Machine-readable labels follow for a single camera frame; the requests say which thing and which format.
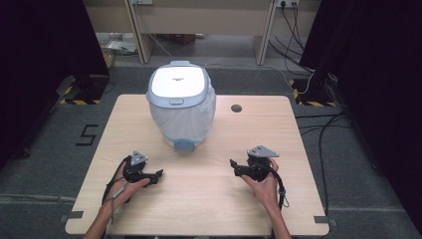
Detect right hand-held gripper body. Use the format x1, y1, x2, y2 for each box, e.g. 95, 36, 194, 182
245, 144, 281, 183

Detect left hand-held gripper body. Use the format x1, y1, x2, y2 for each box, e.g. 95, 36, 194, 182
121, 150, 149, 183

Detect white trash can grey lid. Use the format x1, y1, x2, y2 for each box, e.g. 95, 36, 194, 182
145, 60, 218, 154

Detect person's left hand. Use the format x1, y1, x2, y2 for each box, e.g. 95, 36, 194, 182
106, 161, 151, 209

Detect person's right hand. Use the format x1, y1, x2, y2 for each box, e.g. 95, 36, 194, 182
240, 157, 281, 211

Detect translucent trash bag liner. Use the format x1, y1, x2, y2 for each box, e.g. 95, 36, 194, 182
148, 87, 218, 145

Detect black stand base hazard stripes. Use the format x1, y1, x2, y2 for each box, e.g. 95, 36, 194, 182
289, 77, 337, 108
59, 74, 111, 106

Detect cardboard box with clutter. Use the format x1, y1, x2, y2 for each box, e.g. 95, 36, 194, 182
97, 31, 139, 68

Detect black curtain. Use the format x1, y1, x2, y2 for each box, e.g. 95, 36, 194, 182
0, 0, 111, 168
299, 0, 422, 233

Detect beige wooden desk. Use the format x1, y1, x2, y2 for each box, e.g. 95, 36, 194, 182
83, 0, 321, 66

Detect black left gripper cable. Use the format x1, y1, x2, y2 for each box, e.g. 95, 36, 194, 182
101, 154, 131, 206

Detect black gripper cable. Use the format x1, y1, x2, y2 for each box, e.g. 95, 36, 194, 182
101, 154, 131, 206
264, 164, 291, 211

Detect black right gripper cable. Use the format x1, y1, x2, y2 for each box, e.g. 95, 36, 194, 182
264, 164, 291, 211

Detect black floor cables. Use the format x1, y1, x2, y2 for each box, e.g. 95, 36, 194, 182
294, 111, 353, 218

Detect grey table corner bracket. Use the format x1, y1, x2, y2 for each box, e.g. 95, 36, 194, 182
59, 210, 85, 223
313, 215, 338, 228

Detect black wall socket cables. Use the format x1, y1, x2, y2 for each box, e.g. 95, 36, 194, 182
268, 2, 316, 75

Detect white wall socket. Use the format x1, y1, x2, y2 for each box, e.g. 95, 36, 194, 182
275, 0, 301, 9

